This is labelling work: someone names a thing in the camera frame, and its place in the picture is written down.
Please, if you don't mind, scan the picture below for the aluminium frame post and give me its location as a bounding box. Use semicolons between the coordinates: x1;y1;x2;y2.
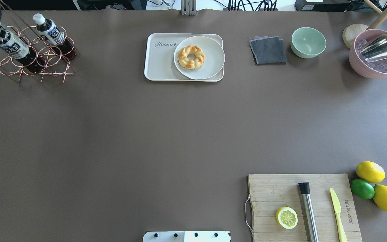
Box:
181;0;197;16

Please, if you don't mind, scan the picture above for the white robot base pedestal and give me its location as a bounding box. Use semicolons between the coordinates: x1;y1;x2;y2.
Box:
142;230;231;242

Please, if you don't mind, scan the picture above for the grey folded cloth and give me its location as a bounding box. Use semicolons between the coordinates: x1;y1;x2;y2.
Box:
249;36;287;65

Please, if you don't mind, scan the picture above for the yellow lemon upper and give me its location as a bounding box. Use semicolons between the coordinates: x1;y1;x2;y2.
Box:
356;161;386;183

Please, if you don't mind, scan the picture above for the white round plate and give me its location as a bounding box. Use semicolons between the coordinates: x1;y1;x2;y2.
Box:
173;36;225;80

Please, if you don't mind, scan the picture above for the green lime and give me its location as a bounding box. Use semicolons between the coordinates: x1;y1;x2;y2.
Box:
350;178;375;199

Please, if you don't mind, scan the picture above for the half lemon slice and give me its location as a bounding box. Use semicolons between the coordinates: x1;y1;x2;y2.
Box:
275;206;298;230

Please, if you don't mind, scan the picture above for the pink bowl with ice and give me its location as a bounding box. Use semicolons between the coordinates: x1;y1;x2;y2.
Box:
349;29;387;79

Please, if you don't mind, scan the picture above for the metal ice scoop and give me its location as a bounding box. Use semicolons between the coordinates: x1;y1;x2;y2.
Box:
360;33;387;62

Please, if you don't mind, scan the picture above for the wooden mug tree stand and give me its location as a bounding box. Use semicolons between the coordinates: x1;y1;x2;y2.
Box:
342;0;387;48

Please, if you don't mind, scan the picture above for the cream serving tray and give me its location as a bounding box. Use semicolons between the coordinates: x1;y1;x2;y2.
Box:
144;33;224;82

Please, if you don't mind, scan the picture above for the tea bottle lower middle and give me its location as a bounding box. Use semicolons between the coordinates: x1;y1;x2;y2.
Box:
33;13;77;60

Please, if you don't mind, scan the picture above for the wooden cutting board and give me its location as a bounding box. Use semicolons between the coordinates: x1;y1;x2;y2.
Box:
247;173;362;242

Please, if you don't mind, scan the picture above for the yellow plastic knife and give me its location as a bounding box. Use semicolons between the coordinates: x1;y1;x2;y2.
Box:
329;188;348;242

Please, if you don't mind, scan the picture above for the green bowl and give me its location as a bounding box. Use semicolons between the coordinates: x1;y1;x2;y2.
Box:
291;27;327;59

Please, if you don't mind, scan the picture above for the tea bottle rack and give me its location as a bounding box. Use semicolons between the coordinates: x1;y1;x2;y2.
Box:
0;31;45;74

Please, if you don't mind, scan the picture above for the copper wire bottle rack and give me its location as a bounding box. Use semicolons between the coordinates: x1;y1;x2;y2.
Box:
0;26;79;83

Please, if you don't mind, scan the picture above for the braided ring bread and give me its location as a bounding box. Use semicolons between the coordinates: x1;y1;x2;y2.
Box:
177;45;206;70

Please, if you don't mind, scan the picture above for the steel muddler cylinder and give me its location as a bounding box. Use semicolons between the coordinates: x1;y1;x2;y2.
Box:
298;182;319;242

